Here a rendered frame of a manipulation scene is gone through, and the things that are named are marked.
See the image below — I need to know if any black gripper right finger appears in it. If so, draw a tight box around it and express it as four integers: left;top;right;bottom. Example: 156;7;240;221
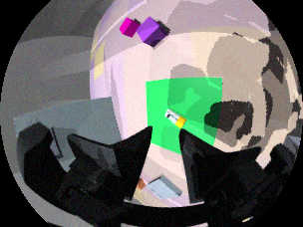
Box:
178;128;262;204

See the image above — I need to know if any grey panel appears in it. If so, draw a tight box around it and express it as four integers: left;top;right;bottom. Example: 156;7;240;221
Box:
13;97;123;170

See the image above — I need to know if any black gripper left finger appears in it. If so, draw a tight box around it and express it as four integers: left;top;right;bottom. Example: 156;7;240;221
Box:
67;125;152;201

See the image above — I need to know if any magenta block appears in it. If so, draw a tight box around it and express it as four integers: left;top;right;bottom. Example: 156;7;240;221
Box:
120;18;140;37

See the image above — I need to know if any small brown block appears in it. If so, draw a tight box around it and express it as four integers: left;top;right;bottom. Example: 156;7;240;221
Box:
136;178;146;190

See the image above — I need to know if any purple cube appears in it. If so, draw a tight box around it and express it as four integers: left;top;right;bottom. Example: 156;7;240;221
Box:
137;17;168;47

